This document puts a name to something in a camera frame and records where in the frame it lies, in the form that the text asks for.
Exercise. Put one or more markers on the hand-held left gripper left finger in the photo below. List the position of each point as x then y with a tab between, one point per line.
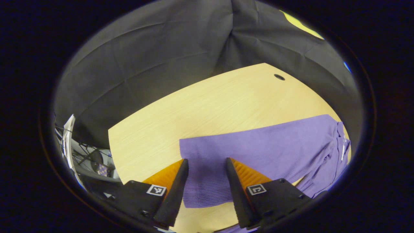
174	197

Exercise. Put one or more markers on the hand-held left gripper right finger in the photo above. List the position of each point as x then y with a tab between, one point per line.
237	197

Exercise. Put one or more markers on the purple knit cardigan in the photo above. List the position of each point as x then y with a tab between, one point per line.
258	149

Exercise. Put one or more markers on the white garment hang tag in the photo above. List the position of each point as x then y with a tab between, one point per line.
343	150

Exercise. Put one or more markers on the white board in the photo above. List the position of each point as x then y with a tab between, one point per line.
68	139

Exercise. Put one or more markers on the black backdrop cloth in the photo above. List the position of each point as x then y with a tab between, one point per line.
145	64

